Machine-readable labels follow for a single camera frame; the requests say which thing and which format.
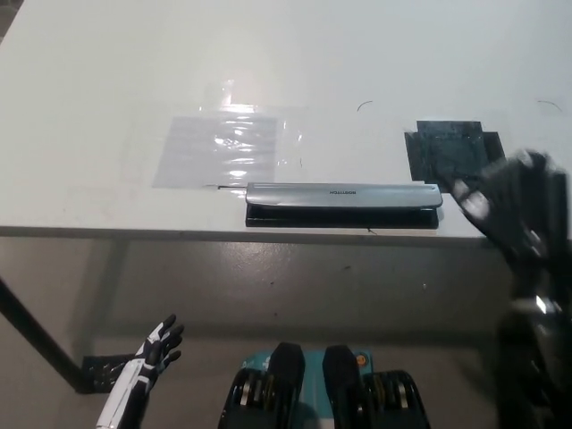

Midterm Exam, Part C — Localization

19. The clear plastic film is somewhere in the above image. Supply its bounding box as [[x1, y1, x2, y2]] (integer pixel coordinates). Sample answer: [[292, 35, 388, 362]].
[[196, 80, 310, 188]]

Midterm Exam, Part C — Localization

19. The silver black hole punch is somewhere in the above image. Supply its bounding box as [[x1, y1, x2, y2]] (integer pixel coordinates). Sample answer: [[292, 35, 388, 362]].
[[244, 181, 444, 231]]

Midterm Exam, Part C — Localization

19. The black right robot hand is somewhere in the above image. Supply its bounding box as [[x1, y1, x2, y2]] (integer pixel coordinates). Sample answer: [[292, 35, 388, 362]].
[[446, 149, 572, 288]]

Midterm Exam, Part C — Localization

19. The clear plastic sheet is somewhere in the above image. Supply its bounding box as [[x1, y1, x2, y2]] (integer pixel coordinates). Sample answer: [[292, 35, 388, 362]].
[[152, 115, 279, 189]]

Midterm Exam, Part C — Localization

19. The black tape patch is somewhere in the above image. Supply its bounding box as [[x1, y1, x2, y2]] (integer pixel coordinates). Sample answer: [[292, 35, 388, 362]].
[[404, 119, 506, 183]]

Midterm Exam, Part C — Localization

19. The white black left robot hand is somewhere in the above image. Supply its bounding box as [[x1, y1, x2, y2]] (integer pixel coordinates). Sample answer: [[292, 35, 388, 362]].
[[96, 315, 185, 429]]

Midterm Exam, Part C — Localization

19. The black table leg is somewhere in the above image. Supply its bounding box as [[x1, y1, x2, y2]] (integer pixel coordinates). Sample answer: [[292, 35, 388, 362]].
[[0, 275, 86, 395]]

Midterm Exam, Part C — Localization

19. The black teal robot torso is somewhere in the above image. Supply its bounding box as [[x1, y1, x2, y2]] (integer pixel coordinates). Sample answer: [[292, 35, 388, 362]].
[[217, 341, 431, 429]]

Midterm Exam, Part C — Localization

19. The black table foot plate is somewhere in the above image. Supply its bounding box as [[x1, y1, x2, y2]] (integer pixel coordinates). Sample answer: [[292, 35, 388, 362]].
[[81, 353, 136, 395]]

